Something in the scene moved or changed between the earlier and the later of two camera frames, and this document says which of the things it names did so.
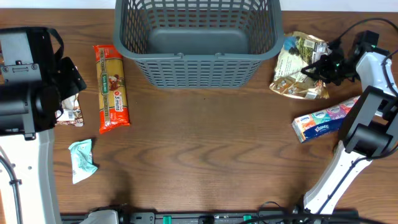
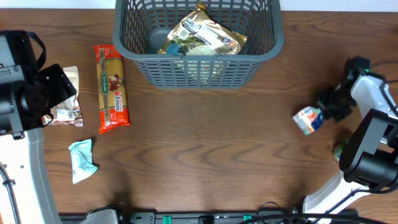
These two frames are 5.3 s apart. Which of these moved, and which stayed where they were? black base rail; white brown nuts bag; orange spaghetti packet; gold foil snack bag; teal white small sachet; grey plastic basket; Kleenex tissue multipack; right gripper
Moved: gold foil snack bag; right gripper; Kleenex tissue multipack
Stayed: teal white small sachet; orange spaghetti packet; black base rail; grey plastic basket; white brown nuts bag
